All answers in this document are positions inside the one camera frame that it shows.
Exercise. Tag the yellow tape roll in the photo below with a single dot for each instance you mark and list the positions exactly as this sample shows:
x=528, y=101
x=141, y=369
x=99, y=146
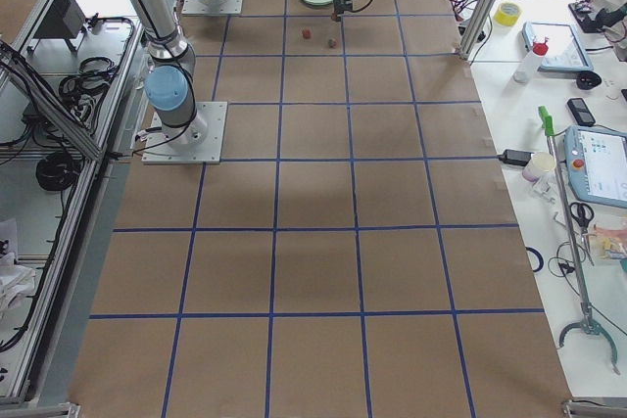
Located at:
x=507, y=14

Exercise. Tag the white squeeze bottle red cap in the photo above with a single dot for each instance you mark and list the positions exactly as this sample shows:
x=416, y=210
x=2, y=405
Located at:
x=531, y=62

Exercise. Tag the black power brick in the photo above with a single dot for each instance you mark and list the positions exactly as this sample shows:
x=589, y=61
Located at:
x=515, y=157

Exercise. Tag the teach pendant tablet far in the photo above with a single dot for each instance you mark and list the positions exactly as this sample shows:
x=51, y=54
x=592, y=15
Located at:
x=566, y=52

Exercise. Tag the teach pendant tablet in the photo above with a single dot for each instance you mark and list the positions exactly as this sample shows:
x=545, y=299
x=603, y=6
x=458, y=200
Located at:
x=566, y=52
x=596, y=165

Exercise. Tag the paper cup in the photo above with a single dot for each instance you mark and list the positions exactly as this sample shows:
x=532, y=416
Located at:
x=539, y=166

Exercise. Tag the black phone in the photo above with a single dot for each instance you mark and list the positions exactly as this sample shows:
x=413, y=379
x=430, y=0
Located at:
x=580, y=112

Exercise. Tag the grey control box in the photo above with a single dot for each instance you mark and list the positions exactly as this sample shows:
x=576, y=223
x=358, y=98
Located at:
x=65, y=21

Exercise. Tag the teach pendant tablet near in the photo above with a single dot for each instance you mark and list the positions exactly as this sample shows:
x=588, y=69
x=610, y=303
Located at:
x=596, y=165

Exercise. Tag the black scissors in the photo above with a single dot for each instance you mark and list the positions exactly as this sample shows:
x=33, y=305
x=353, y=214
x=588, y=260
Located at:
x=583, y=214

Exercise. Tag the blue tape roll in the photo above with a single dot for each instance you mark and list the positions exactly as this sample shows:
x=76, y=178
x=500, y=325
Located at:
x=538, y=262

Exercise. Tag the long reach grabber tool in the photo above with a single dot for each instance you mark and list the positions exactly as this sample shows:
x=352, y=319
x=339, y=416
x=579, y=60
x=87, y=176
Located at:
x=588, y=325

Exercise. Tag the aluminium frame post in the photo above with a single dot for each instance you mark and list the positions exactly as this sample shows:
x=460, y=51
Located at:
x=482, y=2

